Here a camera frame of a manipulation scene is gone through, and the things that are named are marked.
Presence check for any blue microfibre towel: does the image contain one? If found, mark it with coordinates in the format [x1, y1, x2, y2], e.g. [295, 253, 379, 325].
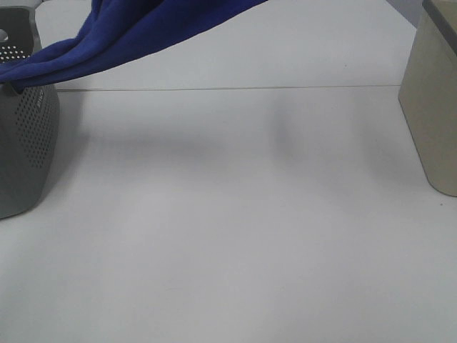
[1, 0, 260, 91]

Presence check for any grey perforated laundry basket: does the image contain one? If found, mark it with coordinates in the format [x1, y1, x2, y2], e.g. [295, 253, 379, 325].
[1, 6, 60, 219]

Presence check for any beige plastic bin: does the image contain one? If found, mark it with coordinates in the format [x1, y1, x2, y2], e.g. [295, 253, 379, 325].
[398, 1, 456, 197]

